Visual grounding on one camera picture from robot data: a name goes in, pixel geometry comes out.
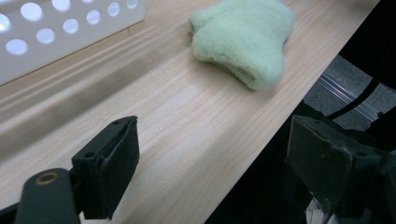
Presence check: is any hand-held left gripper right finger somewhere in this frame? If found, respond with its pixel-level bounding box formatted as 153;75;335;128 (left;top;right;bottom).
285;114;396;218

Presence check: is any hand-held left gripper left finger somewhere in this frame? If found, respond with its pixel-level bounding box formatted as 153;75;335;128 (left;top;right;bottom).
71;115;141;220

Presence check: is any white perforated basket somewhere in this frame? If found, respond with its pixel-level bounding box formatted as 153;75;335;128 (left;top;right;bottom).
0;0;147;86

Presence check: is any light green fuzzy sock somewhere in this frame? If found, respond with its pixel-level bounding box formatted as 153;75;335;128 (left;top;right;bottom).
189;0;296;91

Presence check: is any black cable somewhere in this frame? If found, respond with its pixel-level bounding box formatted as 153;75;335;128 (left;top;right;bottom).
326;46;394;121

